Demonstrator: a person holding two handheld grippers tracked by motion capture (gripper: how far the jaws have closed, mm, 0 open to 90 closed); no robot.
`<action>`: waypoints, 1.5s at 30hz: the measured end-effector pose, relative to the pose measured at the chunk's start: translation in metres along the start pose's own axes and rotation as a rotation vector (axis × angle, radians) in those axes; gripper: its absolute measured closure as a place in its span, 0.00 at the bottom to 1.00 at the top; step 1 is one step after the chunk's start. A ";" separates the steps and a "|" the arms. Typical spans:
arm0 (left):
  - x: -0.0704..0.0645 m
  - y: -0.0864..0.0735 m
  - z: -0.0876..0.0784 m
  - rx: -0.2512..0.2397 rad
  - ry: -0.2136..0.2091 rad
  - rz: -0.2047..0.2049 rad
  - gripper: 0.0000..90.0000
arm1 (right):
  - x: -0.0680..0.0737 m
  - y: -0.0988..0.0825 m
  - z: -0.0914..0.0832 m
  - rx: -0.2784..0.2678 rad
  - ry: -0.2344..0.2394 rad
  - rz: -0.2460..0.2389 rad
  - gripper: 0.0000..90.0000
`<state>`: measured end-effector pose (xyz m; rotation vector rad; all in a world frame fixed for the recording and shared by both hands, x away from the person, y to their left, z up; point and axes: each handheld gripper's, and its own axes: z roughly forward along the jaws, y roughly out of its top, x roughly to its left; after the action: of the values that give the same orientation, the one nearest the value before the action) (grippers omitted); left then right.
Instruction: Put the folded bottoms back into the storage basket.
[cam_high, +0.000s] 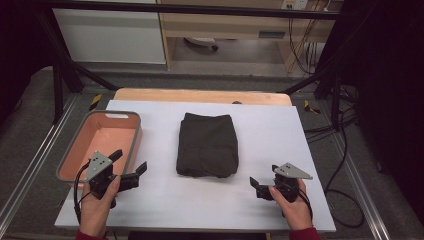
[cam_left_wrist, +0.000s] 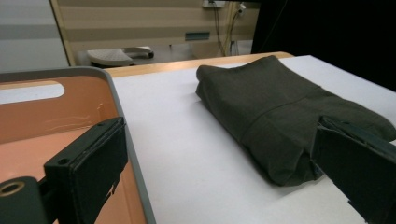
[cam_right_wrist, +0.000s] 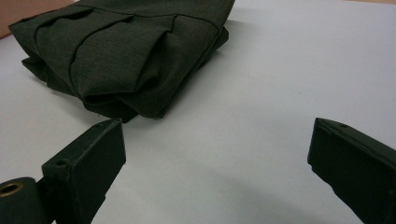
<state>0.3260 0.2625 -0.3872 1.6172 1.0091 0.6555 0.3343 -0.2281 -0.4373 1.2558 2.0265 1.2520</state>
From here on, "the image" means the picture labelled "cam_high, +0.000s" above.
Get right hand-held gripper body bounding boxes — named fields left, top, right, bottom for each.
left=273, top=162, right=314, bottom=204

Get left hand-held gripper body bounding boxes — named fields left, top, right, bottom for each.
left=82, top=150, right=117, bottom=209

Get pink basket with grey rim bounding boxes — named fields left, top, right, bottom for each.
left=55, top=109, right=144, bottom=188

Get dark cloth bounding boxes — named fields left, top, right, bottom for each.
left=175, top=112, right=240, bottom=179

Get person's right hand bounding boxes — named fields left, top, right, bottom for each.
left=268, top=178, right=314, bottom=231

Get person's left hand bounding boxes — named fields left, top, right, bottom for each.
left=79, top=175, right=122, bottom=239

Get white board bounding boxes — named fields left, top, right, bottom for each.
left=54, top=99, right=337, bottom=233

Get wooden table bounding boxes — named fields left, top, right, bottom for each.
left=113, top=87, right=293, bottom=107

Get white cabinet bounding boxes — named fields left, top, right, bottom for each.
left=52, top=0, right=167, bottom=65

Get black curtain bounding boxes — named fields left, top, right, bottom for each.
left=314, top=0, right=424, bottom=218
left=0, top=0, right=56, bottom=124

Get wooden shelf cabinet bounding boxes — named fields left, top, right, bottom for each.
left=156, top=0, right=345, bottom=75

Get white power socket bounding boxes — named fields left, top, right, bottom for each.
left=281, top=0, right=309, bottom=11

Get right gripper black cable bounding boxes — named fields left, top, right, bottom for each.
left=297, top=187, right=314, bottom=222

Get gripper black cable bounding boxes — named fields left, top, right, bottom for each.
left=73, top=159, right=92, bottom=225
left=297, top=187, right=314, bottom=222

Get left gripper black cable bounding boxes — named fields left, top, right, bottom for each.
left=73, top=159, right=92, bottom=225

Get aluminium rail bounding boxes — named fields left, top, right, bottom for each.
left=328, top=130, right=392, bottom=240
left=0, top=95, right=78, bottom=228

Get black floor cables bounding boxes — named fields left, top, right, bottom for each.
left=303, top=85, right=366, bottom=230

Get hanging cables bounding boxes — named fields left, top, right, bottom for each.
left=287, top=0, right=333, bottom=76

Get black metal frame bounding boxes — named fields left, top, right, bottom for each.
left=31, top=0, right=344, bottom=125

